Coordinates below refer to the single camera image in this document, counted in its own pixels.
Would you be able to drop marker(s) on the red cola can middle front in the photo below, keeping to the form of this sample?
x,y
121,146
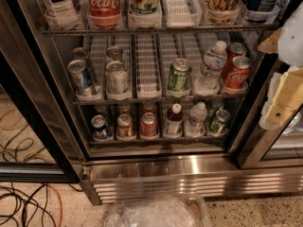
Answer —
x,y
237,72

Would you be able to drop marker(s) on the clear water bottle middle shelf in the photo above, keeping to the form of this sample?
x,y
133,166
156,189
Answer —
x,y
214,60

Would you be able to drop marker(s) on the clear water bottle bottom shelf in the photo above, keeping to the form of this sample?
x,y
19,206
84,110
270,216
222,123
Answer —
x,y
195,122

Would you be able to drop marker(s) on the green can bottom shelf front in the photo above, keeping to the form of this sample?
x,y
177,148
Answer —
x,y
219,121

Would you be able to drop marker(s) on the stainless steel fridge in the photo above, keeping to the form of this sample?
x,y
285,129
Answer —
x,y
55,144

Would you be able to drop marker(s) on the red can bottom shelf rear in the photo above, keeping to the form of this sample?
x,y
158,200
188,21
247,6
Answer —
x,y
149,107

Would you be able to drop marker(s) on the green can bottom shelf rear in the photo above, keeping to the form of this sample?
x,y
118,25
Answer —
x,y
213,106

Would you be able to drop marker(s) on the white can middle shelf front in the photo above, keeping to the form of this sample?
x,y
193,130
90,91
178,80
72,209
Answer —
x,y
117,78

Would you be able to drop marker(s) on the red cola can top shelf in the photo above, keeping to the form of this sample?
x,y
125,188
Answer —
x,y
105,13

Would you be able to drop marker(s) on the gold can bottom shelf rear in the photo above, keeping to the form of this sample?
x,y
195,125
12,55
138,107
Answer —
x,y
125,108

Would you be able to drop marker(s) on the blue can bottom shelf front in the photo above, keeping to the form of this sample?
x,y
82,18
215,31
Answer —
x,y
101,130

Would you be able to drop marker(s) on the brown juice bottle white cap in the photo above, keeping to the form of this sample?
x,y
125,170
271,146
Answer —
x,y
174,119

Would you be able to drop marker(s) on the gold can bottom shelf front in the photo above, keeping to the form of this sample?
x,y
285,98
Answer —
x,y
125,126

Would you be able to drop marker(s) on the green can middle shelf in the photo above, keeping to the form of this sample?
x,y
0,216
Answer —
x,y
179,75

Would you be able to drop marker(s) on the white tea bottle top shelf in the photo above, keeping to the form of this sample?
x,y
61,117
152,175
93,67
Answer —
x,y
63,14

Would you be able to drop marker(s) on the red cola can middle rear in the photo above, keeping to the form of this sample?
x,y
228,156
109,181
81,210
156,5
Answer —
x,y
233,50

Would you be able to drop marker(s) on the blue can shelf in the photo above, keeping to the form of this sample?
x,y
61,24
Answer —
x,y
260,11
101,130
106,112

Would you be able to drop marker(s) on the empty white tray shelf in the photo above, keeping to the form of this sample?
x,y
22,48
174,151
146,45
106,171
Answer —
x,y
148,82
182,13

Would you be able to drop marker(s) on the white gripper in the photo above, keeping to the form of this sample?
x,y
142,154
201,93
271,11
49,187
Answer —
x,y
293,42

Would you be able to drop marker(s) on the clear water bottle shelf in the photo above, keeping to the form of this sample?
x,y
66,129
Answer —
x,y
214,60
195,122

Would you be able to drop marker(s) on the empty white tray top shelf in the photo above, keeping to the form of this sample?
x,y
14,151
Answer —
x,y
182,13

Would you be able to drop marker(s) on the red can bottom shelf front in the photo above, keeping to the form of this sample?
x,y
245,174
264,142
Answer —
x,y
148,125

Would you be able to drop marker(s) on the blue can top shelf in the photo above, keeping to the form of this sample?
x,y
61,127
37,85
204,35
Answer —
x,y
260,11

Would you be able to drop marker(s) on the clear plastic bin with bags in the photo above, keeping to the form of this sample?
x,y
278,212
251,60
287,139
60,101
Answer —
x,y
173,210

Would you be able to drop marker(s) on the blue can bottom shelf rear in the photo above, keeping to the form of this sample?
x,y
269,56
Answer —
x,y
106,112

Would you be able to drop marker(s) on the gold black can top shelf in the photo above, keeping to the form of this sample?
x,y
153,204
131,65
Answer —
x,y
221,11

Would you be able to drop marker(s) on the blue silver can middle rear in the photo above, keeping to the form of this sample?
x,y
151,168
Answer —
x,y
82,54

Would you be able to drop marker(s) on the white can middle shelf rear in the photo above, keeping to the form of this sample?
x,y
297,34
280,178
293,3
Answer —
x,y
114,53

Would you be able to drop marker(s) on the blue silver can middle front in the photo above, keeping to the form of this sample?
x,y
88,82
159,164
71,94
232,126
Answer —
x,y
81,77

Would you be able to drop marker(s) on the empty white tray middle shelf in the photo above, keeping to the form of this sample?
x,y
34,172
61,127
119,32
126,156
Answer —
x,y
148,82

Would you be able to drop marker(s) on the blue silver can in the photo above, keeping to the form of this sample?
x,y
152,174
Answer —
x,y
82,54
81,77

